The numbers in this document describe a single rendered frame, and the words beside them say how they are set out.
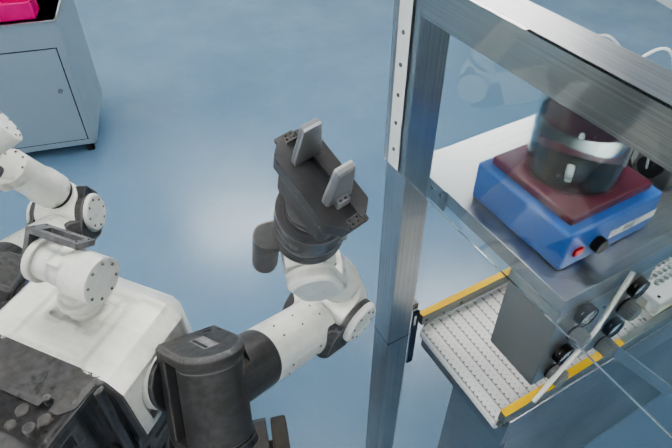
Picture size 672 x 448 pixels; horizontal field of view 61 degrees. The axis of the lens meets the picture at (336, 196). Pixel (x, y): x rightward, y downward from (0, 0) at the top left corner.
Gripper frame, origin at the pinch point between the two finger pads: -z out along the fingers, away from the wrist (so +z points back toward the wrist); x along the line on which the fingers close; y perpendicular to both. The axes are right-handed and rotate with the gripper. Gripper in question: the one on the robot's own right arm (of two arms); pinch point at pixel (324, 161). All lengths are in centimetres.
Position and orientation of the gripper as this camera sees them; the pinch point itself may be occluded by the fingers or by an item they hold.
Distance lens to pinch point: 55.2
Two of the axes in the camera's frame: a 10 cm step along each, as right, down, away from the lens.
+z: -1.3, 4.4, 8.9
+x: -5.9, -7.6, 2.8
